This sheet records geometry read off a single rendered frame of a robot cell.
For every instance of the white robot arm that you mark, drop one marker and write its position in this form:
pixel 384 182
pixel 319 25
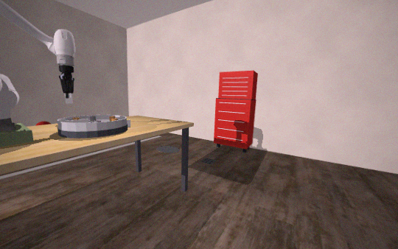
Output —
pixel 62 45

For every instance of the grey round turning table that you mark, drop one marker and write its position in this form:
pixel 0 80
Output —
pixel 81 128

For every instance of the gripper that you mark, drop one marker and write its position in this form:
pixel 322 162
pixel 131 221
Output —
pixel 66 82

